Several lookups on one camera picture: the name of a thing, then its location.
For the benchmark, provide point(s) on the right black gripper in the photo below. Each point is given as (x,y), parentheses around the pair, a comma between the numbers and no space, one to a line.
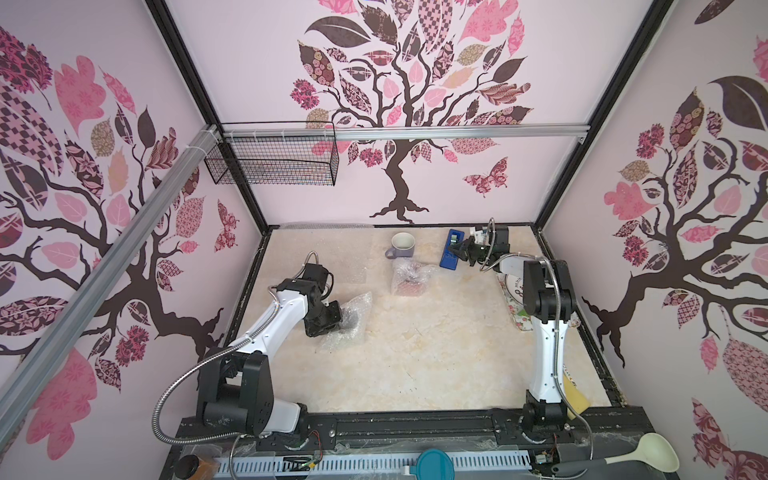
(472,248)

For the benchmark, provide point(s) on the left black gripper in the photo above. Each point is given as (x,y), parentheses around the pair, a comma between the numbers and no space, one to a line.
(316,330)

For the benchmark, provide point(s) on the blue tape dispenser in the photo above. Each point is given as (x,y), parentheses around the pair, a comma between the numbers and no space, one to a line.
(449,260)

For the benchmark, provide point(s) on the white mug red inside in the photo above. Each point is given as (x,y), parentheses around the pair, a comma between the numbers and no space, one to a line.
(351,320)

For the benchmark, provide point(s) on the clear bubble wrap sheet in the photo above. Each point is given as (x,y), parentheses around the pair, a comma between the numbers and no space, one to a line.
(410,277)
(335,340)

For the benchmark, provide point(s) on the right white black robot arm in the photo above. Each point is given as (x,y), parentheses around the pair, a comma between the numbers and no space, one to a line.
(548,299)

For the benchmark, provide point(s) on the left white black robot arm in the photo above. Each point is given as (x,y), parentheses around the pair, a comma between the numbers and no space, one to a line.
(236,393)

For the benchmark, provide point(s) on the right flexible metal conduit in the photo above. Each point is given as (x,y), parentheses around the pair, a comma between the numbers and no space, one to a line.
(549,300)

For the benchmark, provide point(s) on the flexible metal conduit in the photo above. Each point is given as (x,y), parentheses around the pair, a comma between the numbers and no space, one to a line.
(211,435)
(549,300)

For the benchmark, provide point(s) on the lavender mug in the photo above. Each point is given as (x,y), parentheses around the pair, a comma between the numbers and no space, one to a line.
(402,246)

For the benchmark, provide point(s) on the round white plate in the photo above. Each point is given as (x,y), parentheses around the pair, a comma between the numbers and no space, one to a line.
(514,286)

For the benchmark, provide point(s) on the floral square placemat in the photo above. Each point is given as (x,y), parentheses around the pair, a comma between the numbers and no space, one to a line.
(518,314)

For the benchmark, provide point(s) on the left flexible metal conduit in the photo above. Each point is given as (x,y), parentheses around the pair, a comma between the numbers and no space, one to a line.
(211,435)

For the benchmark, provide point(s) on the teal round lid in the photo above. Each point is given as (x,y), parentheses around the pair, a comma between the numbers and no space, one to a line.
(433,464)

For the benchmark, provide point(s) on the yellow green sponge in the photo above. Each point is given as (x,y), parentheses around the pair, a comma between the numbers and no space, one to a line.
(578,401)

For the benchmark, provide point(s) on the brown jar black lid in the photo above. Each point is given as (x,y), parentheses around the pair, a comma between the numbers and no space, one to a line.
(194,467)

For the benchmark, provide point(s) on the cream plastic ladle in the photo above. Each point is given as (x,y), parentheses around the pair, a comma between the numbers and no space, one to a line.
(653,449)

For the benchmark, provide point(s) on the white slotted cable duct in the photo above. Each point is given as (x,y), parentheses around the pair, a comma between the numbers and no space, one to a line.
(355,466)

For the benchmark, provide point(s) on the black wire basket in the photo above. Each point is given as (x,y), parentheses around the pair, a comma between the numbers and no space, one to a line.
(297,153)

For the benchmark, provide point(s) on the rear aluminium frame bar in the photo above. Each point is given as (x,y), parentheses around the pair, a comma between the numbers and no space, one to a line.
(407,133)

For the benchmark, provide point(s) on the aluminium frame bar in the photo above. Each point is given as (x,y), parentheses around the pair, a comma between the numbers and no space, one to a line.
(407,133)
(26,383)

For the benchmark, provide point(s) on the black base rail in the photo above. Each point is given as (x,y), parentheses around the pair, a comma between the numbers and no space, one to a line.
(598,432)

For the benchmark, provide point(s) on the left aluminium frame bar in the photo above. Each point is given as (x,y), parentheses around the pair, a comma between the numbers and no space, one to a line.
(26,383)

